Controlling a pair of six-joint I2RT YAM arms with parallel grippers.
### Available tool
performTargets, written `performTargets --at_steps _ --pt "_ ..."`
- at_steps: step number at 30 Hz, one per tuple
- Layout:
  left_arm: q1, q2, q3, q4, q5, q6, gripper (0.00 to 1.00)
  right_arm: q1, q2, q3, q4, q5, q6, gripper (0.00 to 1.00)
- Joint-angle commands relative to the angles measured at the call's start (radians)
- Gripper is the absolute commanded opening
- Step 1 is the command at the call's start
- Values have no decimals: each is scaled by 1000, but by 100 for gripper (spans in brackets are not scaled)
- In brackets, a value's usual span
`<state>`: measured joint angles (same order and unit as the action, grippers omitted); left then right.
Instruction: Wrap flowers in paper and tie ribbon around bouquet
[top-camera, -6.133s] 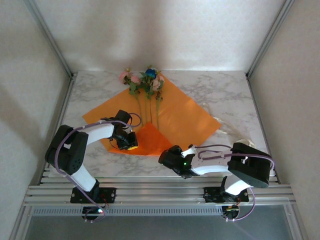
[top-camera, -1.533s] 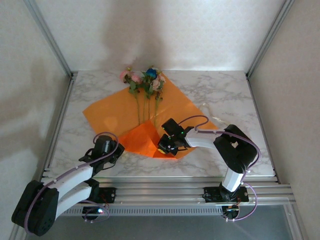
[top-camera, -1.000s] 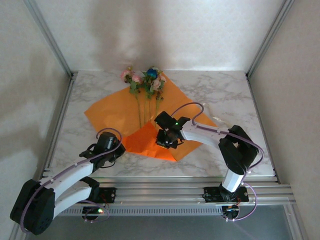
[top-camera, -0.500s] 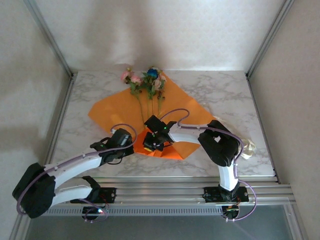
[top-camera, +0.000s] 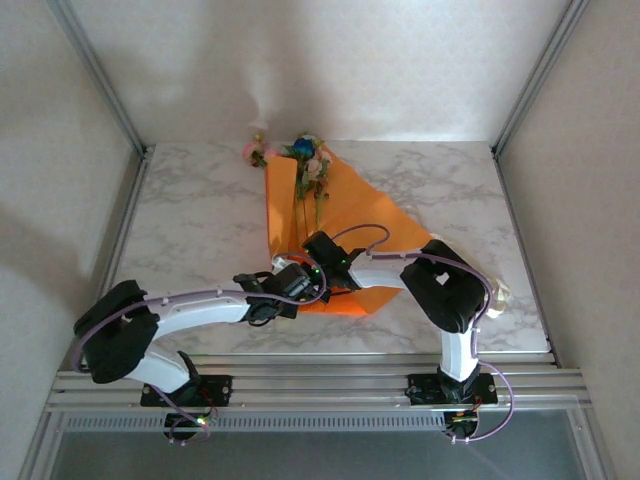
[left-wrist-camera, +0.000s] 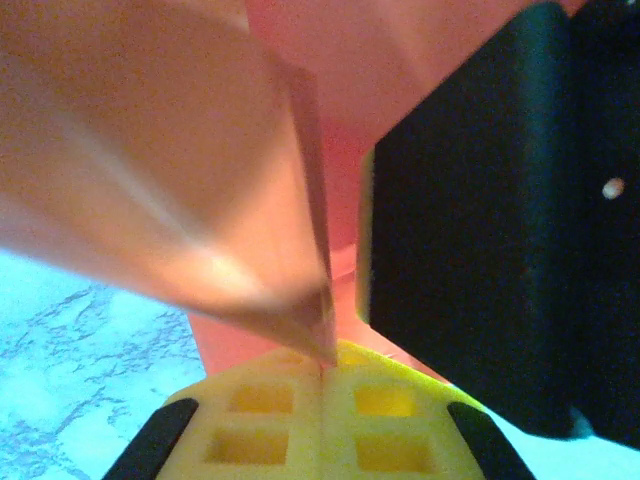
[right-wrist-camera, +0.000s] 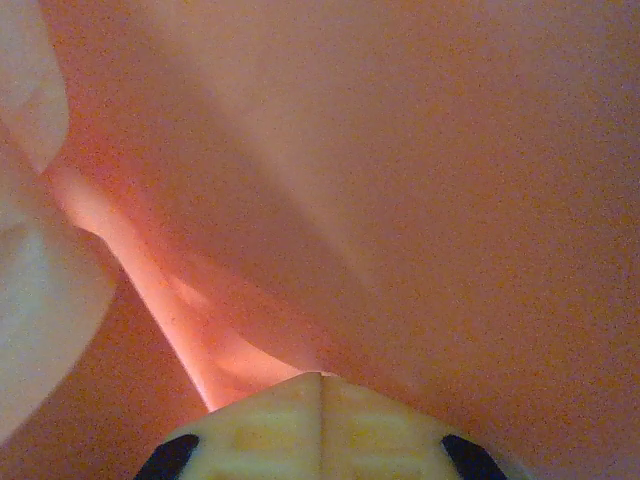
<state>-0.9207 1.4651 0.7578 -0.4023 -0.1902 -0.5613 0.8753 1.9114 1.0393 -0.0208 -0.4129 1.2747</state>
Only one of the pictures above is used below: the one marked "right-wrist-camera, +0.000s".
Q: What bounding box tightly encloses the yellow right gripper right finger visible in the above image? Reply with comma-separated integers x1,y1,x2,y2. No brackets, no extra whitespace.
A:
321,373,532,480

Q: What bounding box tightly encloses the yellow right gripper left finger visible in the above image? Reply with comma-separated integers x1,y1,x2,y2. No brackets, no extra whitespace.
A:
133,372,322,480

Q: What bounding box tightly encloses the orange wrapping paper sheet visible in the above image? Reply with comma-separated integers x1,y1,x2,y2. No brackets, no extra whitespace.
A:
0,0,640,480

